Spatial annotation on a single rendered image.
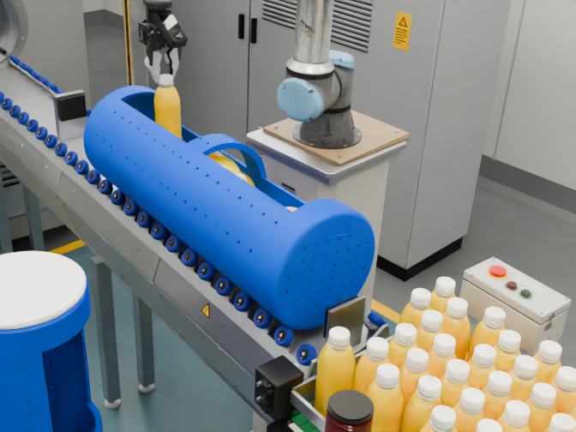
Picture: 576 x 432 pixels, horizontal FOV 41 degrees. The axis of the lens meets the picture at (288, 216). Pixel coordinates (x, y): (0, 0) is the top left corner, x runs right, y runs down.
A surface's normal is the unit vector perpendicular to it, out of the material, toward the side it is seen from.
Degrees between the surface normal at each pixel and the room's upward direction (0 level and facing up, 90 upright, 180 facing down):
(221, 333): 70
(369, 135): 2
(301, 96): 99
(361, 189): 90
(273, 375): 0
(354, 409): 0
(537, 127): 90
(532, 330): 90
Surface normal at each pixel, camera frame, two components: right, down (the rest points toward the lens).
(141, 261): -0.72, -0.04
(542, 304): 0.05, -0.87
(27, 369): 0.33, 0.47
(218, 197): -0.56, -0.37
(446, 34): 0.70, 0.38
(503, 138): -0.71, 0.32
